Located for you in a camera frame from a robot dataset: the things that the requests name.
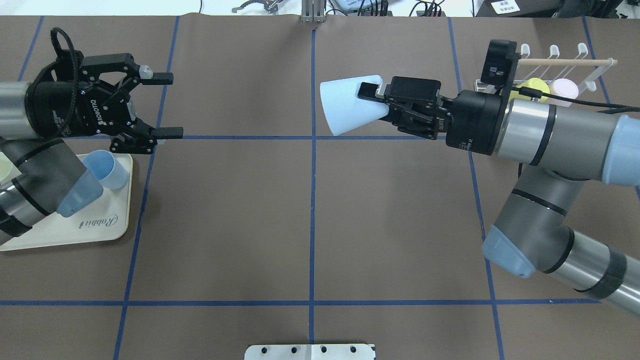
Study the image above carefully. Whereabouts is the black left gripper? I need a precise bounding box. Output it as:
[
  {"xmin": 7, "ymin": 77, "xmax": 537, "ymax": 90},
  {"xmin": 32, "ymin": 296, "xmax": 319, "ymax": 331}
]
[{"xmin": 25, "ymin": 53, "xmax": 184, "ymax": 155}]

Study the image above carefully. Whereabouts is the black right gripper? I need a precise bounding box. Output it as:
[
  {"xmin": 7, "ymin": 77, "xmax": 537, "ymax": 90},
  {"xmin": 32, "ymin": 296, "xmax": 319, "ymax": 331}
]
[{"xmin": 356, "ymin": 76, "xmax": 506, "ymax": 155}]

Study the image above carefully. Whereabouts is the blue plastic cup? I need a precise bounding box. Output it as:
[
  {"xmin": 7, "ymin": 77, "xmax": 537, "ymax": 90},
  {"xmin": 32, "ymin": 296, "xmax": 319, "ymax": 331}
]
[
  {"xmin": 81, "ymin": 150, "xmax": 130, "ymax": 191},
  {"xmin": 319, "ymin": 75, "xmax": 390, "ymax": 136}
]

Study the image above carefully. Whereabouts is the yellow plastic cup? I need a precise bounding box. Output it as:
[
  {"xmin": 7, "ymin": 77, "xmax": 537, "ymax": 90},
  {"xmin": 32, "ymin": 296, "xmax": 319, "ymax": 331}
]
[{"xmin": 509, "ymin": 77, "xmax": 550, "ymax": 103}]

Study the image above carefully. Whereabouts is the pink plastic cup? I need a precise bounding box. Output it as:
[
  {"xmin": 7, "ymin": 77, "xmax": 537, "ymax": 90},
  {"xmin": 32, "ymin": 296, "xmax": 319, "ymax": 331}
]
[{"xmin": 546, "ymin": 79, "xmax": 579, "ymax": 108}]

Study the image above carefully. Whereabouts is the cream plastic cup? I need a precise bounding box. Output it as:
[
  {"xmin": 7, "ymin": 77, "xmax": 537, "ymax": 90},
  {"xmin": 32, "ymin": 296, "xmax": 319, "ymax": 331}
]
[{"xmin": 0, "ymin": 153, "xmax": 22, "ymax": 184}]

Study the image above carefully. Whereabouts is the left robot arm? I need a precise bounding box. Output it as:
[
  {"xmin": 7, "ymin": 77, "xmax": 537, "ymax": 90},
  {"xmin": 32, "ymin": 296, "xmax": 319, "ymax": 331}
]
[{"xmin": 0, "ymin": 50, "xmax": 184, "ymax": 244}]

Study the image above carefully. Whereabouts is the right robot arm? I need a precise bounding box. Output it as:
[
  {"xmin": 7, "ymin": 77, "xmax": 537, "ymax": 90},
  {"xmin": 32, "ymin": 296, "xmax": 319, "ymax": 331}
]
[{"xmin": 355, "ymin": 76, "xmax": 639, "ymax": 316}]

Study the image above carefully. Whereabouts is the blue plastic cup front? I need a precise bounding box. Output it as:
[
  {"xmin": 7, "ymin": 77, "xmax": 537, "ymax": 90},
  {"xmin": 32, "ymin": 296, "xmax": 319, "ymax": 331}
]
[{"xmin": 81, "ymin": 150, "xmax": 130, "ymax": 191}]

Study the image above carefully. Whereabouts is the cream plastic tray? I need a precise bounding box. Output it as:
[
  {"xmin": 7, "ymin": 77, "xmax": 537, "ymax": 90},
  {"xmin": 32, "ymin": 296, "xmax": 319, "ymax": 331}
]
[{"xmin": 0, "ymin": 153, "xmax": 134, "ymax": 252}]

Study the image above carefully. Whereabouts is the aluminium frame post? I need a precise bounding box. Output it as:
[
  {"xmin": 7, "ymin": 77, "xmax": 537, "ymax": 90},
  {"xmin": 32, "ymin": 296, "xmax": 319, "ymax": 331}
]
[{"xmin": 301, "ymin": 0, "xmax": 327, "ymax": 24}]

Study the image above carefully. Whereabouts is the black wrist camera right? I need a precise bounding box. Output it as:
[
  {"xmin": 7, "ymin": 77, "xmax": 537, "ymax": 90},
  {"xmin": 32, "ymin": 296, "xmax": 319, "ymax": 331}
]
[{"xmin": 480, "ymin": 39, "xmax": 519, "ymax": 91}]

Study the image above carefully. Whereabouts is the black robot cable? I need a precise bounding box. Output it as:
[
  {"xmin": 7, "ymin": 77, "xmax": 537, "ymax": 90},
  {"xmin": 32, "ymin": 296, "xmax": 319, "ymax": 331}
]
[{"xmin": 515, "ymin": 86, "xmax": 640, "ymax": 112}]

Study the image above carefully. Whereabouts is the white wire cup rack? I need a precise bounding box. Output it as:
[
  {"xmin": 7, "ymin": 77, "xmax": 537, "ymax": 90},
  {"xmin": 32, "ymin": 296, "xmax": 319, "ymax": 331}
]
[{"xmin": 474, "ymin": 42, "xmax": 618, "ymax": 102}]

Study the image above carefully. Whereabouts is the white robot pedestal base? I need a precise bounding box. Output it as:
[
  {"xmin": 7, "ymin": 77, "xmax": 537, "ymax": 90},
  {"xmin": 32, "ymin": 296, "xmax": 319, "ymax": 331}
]
[{"xmin": 243, "ymin": 343, "xmax": 377, "ymax": 360}]

